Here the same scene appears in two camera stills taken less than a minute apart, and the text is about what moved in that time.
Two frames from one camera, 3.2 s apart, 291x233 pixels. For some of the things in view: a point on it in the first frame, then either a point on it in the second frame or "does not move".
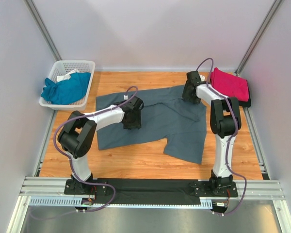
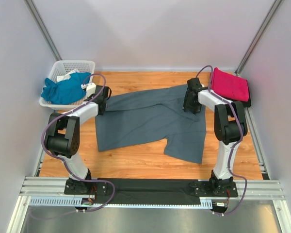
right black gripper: x=196 y=100 to x=186 y=106
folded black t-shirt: x=247 y=104 does not move
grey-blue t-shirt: x=165 y=115 does not move
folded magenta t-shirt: x=231 y=86 does not move
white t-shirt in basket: x=66 y=76 does not move
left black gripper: x=136 y=124 to x=90 y=97
